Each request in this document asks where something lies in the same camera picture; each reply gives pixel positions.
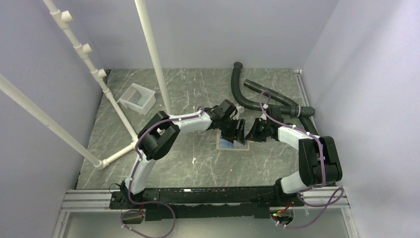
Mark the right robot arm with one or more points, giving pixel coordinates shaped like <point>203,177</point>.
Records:
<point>318,161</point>

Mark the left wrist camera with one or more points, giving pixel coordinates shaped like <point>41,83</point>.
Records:
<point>240,109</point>

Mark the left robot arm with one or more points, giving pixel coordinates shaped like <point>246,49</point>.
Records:
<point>156,139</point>

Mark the white plastic card tray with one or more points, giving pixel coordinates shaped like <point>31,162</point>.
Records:
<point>145,104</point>

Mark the cards stack in tray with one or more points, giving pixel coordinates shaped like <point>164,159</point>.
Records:
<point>132,96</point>

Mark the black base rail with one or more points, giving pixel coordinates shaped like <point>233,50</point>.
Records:
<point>207,202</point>

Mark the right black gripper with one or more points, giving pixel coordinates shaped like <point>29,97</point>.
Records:
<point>253,136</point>

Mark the white PVC pipe frame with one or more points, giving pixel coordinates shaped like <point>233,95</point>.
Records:
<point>62,19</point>

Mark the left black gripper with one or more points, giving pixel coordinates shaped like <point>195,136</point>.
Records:
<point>236,134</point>

